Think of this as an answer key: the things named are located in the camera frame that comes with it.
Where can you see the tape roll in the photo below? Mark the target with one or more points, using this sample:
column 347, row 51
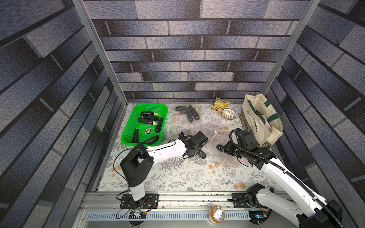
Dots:
column 216, row 214

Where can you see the aluminium frame post left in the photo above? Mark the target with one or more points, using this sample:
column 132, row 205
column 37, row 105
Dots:
column 90, row 28

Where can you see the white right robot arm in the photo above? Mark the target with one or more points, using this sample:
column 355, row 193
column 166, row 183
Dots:
column 307, row 208

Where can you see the green plastic basket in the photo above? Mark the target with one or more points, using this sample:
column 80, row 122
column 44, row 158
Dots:
column 153, row 139

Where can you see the long eggplant centre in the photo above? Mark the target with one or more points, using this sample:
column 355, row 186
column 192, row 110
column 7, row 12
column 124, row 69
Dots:
column 147, row 121

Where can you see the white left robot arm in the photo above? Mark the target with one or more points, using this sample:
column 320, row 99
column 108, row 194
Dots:
column 138, row 163

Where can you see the long eggplant stem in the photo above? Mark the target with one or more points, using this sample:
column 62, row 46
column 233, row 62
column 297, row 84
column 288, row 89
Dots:
column 189, row 115

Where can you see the aluminium frame post right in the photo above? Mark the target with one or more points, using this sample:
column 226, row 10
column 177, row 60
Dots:
column 308, row 13

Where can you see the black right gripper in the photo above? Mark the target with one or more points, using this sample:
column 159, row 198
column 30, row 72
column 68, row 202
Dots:
column 231, row 148

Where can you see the small eggplant at basket wall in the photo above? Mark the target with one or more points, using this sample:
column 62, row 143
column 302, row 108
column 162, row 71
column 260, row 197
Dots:
column 135, row 138

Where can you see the yellow snack packet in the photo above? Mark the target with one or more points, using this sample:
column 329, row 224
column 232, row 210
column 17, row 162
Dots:
column 219, row 105

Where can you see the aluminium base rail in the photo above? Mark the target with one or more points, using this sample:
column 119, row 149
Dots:
column 174, row 210

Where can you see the large eggplant front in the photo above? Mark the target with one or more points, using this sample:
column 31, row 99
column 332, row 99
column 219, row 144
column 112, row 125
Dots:
column 194, row 113

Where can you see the aluminium frame post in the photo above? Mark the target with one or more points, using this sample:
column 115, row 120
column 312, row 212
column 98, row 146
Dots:
column 90, row 28
column 308, row 13

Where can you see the beige tote bag green handles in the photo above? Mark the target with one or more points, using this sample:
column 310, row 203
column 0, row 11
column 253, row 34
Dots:
column 262, row 119

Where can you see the floral patterned table mat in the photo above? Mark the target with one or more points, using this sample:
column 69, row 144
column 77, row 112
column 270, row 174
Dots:
column 216, row 173

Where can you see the clear pink-dotted zip-top bag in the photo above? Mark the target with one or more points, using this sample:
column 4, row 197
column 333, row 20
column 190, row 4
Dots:
column 182, row 117

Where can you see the small patterned bowl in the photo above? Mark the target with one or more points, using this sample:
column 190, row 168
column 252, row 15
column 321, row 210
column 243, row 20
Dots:
column 228, row 114

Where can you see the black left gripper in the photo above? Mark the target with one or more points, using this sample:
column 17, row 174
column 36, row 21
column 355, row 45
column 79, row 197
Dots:
column 193, row 154

